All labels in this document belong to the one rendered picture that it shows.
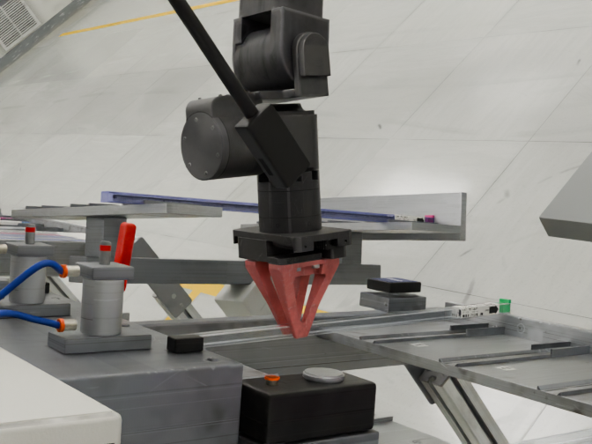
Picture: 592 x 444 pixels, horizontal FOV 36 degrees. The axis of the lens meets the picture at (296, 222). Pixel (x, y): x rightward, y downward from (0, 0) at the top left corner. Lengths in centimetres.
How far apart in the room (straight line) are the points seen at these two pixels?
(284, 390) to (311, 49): 38
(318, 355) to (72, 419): 70
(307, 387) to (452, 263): 197
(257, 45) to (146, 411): 44
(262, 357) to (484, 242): 158
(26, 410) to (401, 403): 188
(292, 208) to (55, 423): 54
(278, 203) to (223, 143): 9
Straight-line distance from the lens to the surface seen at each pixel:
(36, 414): 30
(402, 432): 61
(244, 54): 83
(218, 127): 75
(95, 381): 45
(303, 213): 81
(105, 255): 50
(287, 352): 96
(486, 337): 101
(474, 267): 241
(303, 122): 81
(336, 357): 100
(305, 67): 79
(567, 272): 226
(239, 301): 116
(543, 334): 101
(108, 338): 50
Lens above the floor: 138
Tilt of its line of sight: 27 degrees down
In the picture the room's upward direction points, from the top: 34 degrees counter-clockwise
